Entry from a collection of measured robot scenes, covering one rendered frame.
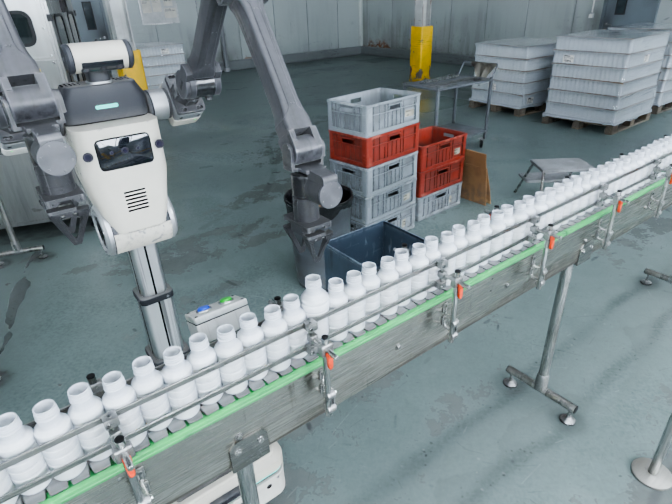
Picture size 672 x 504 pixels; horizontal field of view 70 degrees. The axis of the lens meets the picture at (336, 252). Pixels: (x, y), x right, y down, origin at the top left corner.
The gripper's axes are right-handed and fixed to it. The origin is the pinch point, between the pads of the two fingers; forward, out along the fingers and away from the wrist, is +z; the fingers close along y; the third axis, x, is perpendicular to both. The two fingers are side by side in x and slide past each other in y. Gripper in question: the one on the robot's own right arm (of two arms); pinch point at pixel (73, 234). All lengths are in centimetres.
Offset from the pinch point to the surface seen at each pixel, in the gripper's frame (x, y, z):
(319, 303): 43, 18, 25
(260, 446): 23, 21, 55
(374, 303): 61, 18, 33
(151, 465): -1.1, 20.7, 44.0
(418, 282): 78, 18, 33
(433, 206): 297, -170, 130
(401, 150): 247, -162, 67
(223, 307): 26.4, 1.9, 27.4
